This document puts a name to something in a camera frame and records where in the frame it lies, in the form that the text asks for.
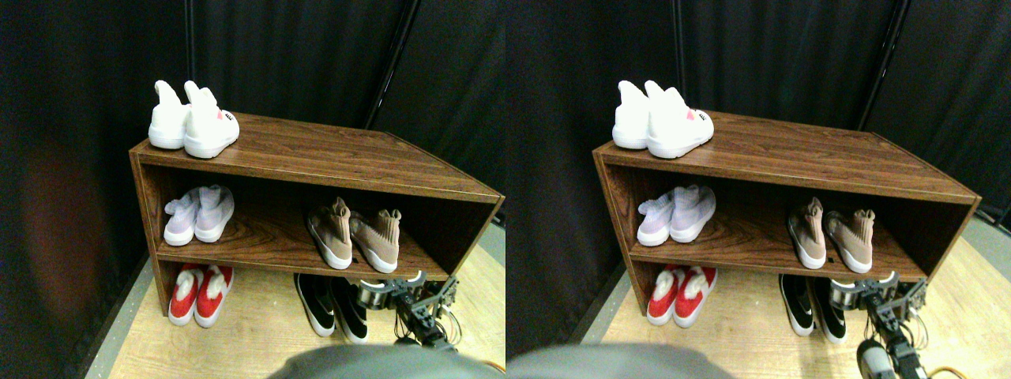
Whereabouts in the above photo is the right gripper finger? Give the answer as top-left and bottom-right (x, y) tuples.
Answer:
(357, 280), (396, 310)
(859, 271), (900, 291)
(829, 281), (866, 311)
(387, 270), (427, 290)

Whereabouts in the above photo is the black shoe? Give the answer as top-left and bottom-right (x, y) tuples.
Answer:
(294, 273), (336, 338)
(330, 277), (370, 344)
(779, 274), (817, 337)
(812, 277), (849, 344)

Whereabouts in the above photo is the tan shoe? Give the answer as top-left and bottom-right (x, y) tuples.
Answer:
(787, 197), (828, 271)
(350, 208), (402, 275)
(306, 197), (354, 271)
(825, 208), (877, 275)

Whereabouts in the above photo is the brown shoe rack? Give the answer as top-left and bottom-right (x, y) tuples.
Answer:
(592, 111), (982, 315)
(130, 112), (505, 317)

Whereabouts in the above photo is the red shoe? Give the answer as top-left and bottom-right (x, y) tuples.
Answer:
(673, 265), (719, 328)
(647, 265), (685, 326)
(194, 265), (235, 328)
(168, 264), (205, 326)

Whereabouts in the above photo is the lilac shoe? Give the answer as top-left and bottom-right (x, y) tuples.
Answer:
(637, 189), (675, 247)
(194, 185), (235, 243)
(670, 185), (717, 243)
(163, 188), (202, 246)

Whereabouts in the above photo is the black curtain stand pole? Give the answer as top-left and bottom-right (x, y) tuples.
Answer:
(185, 0), (197, 84)
(857, 0), (911, 131)
(363, 0), (421, 131)

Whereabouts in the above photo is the white shoe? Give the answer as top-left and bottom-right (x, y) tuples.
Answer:
(148, 81), (192, 150)
(645, 81), (716, 159)
(183, 81), (241, 159)
(612, 81), (652, 150)

